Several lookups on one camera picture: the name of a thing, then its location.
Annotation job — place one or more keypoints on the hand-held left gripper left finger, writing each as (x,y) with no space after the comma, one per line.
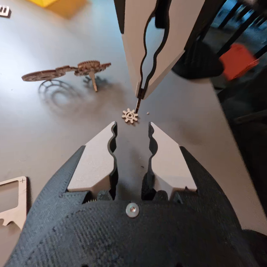
(91,166)

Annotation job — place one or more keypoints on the small wooden stepped pin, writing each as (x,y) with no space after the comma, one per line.
(138,104)

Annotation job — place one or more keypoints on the small wooden gear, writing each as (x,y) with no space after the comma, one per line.
(126,118)

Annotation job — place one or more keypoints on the plain yellow plastic bin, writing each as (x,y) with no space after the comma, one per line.
(41,2)

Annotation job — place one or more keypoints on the orange plastic crate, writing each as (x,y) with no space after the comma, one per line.
(237,62)

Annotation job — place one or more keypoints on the wooden gear and dial assembly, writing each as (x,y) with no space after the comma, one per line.
(87,66)

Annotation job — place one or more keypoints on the small wooden grille piece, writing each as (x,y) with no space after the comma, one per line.
(5,12)

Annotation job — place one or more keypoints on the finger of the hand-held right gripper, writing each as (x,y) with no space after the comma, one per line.
(179,31)
(133,31)

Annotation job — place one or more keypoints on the wooden puzzle frame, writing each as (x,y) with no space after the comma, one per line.
(23,200)

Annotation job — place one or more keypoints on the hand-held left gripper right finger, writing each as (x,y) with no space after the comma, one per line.
(173,169)

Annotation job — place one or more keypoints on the grey desk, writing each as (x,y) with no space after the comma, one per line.
(62,135)

